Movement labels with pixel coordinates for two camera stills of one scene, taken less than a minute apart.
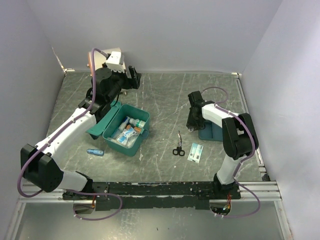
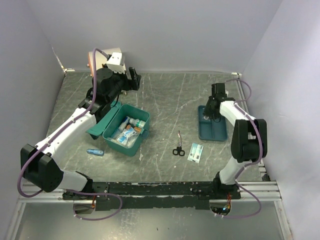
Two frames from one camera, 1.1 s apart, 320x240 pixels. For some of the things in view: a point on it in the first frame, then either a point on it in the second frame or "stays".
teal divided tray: x=212 y=131 stays
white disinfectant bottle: x=137 y=122 stays
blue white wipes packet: x=125 y=135 stays
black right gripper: x=190 y=123 → x=206 y=111
